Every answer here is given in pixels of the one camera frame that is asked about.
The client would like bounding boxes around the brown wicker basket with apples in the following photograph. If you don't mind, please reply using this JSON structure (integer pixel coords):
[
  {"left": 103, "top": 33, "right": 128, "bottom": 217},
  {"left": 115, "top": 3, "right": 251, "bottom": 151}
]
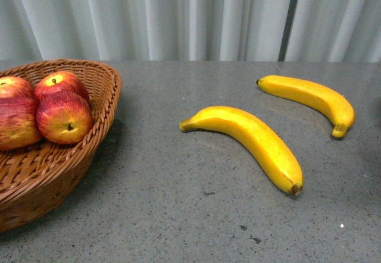
[{"left": 1, "top": 59, "right": 123, "bottom": 233}]

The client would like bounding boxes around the red apple with stem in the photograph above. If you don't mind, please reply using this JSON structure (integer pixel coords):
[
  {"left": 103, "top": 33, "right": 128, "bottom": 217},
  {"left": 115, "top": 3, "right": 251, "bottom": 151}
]
[{"left": 34, "top": 71, "right": 90, "bottom": 103}]

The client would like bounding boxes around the white pleated curtain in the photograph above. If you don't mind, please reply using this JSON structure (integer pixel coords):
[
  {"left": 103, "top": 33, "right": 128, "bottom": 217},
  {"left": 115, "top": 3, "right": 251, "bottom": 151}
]
[{"left": 1, "top": 0, "right": 380, "bottom": 62}]

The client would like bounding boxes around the red yellow apple left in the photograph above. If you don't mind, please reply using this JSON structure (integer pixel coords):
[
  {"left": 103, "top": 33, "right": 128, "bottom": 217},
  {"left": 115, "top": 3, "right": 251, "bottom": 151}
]
[{"left": 0, "top": 76, "right": 34, "bottom": 98}]

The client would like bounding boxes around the yellow banana near apple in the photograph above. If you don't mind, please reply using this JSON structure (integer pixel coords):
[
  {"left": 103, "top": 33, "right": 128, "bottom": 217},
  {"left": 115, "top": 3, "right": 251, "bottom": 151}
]
[{"left": 256, "top": 75, "right": 355, "bottom": 138}]

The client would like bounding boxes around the striped red apple at edge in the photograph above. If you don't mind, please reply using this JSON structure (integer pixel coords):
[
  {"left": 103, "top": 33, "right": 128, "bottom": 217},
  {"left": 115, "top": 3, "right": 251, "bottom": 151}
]
[{"left": 1, "top": 96, "right": 42, "bottom": 151}]

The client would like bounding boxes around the red yellow apple gripped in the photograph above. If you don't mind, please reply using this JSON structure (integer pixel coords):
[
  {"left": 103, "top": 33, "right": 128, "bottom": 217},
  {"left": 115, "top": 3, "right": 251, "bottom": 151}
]
[{"left": 36, "top": 90, "right": 94, "bottom": 145}]

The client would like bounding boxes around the large yellow banana on table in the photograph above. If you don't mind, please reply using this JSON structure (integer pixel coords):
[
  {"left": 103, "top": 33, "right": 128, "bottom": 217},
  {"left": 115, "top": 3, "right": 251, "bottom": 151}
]
[{"left": 179, "top": 106, "right": 304, "bottom": 195}]

